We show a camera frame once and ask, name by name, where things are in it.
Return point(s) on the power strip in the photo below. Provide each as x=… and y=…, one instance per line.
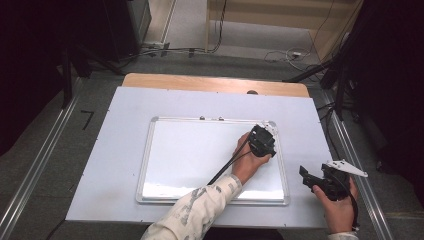
x=155, y=44

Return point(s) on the person's left hand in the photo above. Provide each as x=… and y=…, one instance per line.
x=246, y=165

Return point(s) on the wooden table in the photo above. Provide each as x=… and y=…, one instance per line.
x=200, y=83

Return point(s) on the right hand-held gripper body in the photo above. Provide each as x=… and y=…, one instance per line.
x=336, y=185

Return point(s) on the black tripod stand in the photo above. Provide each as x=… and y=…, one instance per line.
x=67, y=80
x=340, y=90

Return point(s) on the person's dark pants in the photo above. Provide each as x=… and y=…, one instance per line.
x=243, y=234

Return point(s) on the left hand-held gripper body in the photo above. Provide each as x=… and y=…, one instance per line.
x=262, y=141

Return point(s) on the aluminium floor rail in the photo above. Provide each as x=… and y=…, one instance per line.
x=370, y=200
x=36, y=166

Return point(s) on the dark curtain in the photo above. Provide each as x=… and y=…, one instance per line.
x=30, y=50
x=396, y=83

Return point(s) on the silver framed whiteboard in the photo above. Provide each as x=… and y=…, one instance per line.
x=186, y=156

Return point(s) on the light wooden shelf unit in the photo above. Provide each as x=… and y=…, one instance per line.
x=266, y=15

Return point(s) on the person's right hand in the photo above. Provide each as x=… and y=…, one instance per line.
x=338, y=215

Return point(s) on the white table panel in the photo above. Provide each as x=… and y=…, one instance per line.
x=116, y=133

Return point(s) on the dark cabinet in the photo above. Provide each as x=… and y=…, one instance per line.
x=126, y=26

